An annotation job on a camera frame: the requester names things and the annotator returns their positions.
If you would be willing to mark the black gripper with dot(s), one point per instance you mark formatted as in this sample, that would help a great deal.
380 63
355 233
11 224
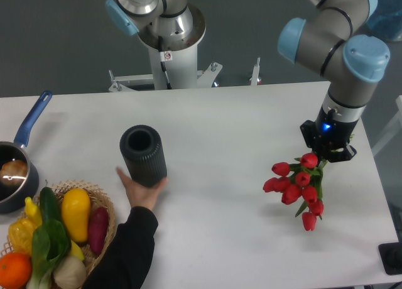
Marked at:
328 136

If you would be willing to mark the red tulip bouquet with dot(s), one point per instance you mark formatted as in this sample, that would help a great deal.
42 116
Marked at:
301 180

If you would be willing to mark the dark ribbed cylindrical vase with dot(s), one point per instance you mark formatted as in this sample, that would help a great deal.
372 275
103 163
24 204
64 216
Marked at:
142 150

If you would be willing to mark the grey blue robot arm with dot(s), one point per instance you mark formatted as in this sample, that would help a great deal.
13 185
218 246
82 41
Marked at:
353 64

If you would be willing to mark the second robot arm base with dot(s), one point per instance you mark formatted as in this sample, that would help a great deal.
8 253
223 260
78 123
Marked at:
131 16

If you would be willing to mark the black sleeved forearm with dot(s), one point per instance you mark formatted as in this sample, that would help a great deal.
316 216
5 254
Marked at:
128 258

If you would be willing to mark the bare human hand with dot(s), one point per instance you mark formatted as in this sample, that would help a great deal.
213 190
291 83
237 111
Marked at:
138 195

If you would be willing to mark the black device at edge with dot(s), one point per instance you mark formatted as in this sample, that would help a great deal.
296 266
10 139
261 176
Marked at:
390 254

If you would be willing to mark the woven wicker basket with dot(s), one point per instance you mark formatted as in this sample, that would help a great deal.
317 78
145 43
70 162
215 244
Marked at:
98 198

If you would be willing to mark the purple sweet potato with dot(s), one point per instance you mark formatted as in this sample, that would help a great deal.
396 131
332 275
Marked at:
98 225

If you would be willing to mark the yellow squash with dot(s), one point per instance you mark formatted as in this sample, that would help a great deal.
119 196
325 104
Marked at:
76 207

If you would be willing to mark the yellow banana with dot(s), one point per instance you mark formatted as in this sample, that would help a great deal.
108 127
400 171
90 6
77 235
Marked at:
76 251

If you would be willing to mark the dark green cucumber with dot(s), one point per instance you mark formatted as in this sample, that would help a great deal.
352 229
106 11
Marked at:
49 206

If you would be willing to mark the green bok choy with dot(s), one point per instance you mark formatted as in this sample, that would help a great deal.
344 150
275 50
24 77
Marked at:
50 245

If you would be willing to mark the small yellow gourd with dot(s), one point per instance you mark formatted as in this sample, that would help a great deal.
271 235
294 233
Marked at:
32 211

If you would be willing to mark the browned patty in pan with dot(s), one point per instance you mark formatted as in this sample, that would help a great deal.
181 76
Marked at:
13 173

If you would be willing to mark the yellow bell pepper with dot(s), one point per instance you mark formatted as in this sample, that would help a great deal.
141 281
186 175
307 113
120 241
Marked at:
21 235

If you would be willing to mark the orange fruit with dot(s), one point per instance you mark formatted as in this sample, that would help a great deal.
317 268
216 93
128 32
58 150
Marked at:
16 270

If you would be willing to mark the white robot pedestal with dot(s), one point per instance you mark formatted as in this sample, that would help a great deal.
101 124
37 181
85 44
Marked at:
172 45

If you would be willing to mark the blue handled saucepan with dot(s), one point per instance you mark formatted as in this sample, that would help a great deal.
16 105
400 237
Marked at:
12 197

